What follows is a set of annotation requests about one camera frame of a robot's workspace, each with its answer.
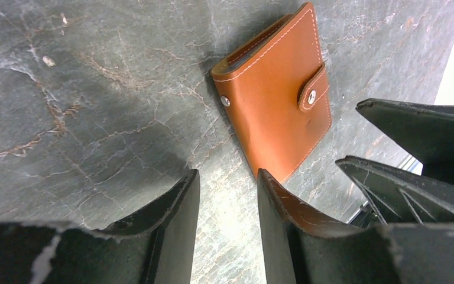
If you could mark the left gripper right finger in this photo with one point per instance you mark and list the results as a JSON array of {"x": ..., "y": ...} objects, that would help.
[{"x": 303, "y": 245}]

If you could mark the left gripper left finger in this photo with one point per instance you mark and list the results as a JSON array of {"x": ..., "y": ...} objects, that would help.
[{"x": 154, "y": 244}]

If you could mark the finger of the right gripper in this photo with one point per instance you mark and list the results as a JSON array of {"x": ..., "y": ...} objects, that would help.
[
  {"x": 426, "y": 132},
  {"x": 398, "y": 196}
]

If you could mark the brown leather card holder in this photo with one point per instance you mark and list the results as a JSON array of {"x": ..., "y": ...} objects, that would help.
[{"x": 275, "y": 91}]

